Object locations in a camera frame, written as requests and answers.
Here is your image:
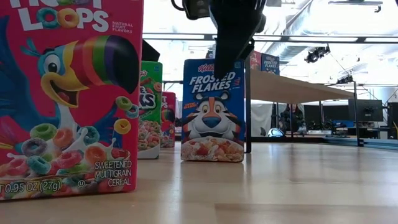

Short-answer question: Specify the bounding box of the black computer monitor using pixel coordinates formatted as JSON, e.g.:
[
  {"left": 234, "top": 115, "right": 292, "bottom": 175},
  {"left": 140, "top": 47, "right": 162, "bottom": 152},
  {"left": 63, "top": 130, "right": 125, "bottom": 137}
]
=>
[{"left": 348, "top": 98, "right": 384, "bottom": 123}]

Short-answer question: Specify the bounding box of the blue Frosted Flakes cereal box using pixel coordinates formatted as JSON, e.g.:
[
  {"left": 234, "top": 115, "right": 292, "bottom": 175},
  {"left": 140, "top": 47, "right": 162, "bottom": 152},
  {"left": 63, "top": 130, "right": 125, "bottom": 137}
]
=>
[
  {"left": 260, "top": 53, "right": 280, "bottom": 76},
  {"left": 180, "top": 58, "right": 246, "bottom": 163}
]

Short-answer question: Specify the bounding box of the red Froot Loops cereal box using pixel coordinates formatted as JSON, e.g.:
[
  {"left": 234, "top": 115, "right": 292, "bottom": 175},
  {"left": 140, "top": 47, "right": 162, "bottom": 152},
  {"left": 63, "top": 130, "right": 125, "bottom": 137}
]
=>
[
  {"left": 160, "top": 91, "right": 177, "bottom": 149},
  {"left": 249, "top": 50, "right": 262, "bottom": 72},
  {"left": 0, "top": 0, "right": 145, "bottom": 202}
]

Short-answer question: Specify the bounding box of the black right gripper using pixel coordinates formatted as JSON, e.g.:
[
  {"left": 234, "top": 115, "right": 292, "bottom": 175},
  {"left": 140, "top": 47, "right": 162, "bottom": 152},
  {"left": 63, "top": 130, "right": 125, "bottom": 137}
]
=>
[{"left": 208, "top": 0, "right": 267, "bottom": 79}]

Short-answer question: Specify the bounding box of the green Apple Jacks cereal box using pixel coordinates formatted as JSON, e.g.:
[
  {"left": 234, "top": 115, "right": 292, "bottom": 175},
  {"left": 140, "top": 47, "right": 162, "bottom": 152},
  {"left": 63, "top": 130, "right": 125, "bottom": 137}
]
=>
[{"left": 137, "top": 61, "right": 164, "bottom": 160}]

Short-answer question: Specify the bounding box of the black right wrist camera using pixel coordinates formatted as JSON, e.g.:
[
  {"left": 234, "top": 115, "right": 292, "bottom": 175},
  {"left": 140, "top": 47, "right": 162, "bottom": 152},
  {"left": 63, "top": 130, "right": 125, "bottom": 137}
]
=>
[{"left": 182, "top": 0, "right": 214, "bottom": 21}]

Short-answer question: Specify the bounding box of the white blue round object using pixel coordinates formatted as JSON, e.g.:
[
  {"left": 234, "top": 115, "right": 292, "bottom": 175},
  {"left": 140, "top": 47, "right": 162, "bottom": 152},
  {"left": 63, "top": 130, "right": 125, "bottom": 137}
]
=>
[{"left": 267, "top": 127, "right": 285, "bottom": 138}]

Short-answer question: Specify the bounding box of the black aluminium table frame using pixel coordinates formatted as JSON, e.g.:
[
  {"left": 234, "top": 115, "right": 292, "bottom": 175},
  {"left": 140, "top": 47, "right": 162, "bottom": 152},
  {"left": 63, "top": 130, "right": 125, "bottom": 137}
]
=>
[{"left": 251, "top": 133, "right": 398, "bottom": 151}]

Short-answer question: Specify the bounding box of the person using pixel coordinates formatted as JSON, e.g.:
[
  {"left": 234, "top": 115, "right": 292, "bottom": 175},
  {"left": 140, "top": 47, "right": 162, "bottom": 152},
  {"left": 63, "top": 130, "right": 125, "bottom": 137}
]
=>
[{"left": 279, "top": 104, "right": 307, "bottom": 135}]

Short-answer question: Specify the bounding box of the silver ceiling duct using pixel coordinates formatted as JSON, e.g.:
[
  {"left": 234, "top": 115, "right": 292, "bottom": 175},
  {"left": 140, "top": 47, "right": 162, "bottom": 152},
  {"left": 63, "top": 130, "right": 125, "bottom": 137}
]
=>
[{"left": 266, "top": 0, "right": 335, "bottom": 62}]

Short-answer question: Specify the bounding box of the black overhead crossbar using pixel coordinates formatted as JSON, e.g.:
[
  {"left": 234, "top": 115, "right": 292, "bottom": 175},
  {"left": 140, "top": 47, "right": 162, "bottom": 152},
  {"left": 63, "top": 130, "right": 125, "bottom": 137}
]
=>
[{"left": 142, "top": 32, "right": 398, "bottom": 44}]

